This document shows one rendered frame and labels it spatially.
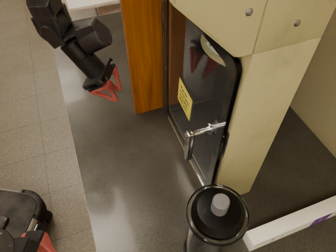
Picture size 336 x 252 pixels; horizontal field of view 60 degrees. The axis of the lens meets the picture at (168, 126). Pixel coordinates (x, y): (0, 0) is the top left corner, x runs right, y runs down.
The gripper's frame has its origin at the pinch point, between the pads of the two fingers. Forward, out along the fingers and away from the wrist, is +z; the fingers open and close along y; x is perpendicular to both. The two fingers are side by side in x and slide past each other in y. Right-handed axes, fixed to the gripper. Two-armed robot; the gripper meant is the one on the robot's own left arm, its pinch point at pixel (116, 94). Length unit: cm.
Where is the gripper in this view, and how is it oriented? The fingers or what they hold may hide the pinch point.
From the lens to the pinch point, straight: 86.4
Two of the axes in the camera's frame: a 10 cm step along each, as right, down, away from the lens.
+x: -8.5, 2.2, 4.8
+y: 1.5, -7.6, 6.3
